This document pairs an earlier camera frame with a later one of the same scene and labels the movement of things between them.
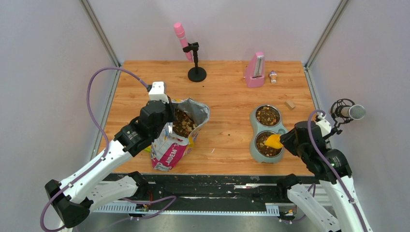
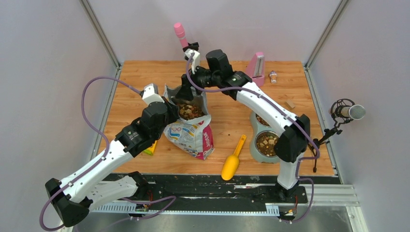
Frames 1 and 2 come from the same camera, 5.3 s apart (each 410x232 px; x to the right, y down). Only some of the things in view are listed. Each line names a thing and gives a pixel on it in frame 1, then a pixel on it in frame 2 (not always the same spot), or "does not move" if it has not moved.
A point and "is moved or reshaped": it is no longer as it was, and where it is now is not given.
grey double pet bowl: (265, 120) does not move
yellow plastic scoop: (273, 140) -> (231, 165)
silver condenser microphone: (345, 110) does not move
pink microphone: (180, 32) does not move
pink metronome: (255, 73) does not move
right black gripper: (285, 139) -> (185, 92)
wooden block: (290, 105) does not move
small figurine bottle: (273, 76) does not move
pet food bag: (171, 147) is moved or reshaped
